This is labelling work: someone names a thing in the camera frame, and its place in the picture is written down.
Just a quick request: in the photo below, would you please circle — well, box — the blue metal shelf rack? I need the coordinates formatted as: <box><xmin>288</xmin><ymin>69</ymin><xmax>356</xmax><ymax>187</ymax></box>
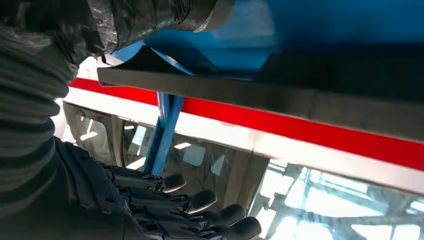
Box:
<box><xmin>110</xmin><ymin>0</ymin><xmax>424</xmax><ymax>176</ymax></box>

